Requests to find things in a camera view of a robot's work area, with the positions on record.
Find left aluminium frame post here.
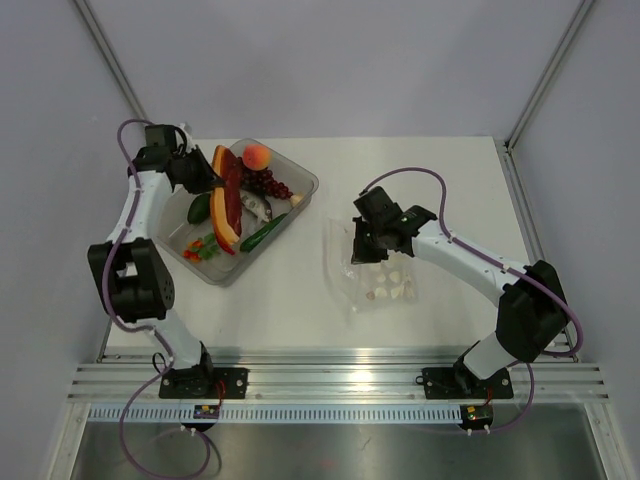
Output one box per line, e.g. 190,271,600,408
69,0,149,120

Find red chili pepper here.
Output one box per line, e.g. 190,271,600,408
215,235,236,256

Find white slotted cable duct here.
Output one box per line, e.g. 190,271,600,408
88,404,462,425

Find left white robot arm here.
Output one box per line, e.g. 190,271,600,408
87,119,225,398

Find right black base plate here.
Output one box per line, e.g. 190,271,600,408
415,367,514,400

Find silver grey fish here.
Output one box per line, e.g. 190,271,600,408
240,189,273,223

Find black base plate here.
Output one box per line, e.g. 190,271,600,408
415,367,514,400
159,367,249,400

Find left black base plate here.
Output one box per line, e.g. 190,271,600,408
159,367,249,400

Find clear plastic food bin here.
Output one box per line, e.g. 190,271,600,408
154,138,320,289

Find dark red grape bunch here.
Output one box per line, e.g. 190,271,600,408
241,165,293,200

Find clear zip top bag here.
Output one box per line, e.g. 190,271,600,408
322,218,418,313

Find white garlic clove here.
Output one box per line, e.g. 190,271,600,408
289,194,304,207

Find aluminium frame post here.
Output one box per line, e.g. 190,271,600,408
69,0,149,120
505,0,598,154

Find green cucumber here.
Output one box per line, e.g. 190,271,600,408
240,213,287,253

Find aluminium mounting rail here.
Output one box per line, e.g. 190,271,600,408
67,349,610,404

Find right aluminium frame post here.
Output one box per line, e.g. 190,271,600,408
505,0,598,154

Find orange peach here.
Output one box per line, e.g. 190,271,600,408
242,143,272,171

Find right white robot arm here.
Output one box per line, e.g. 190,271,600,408
351,186,569,399

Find red orange meat slab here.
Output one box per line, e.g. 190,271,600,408
210,145,243,248

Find green avocado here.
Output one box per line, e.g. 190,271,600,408
187,193,210,225

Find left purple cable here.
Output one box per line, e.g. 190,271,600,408
99,118,224,475

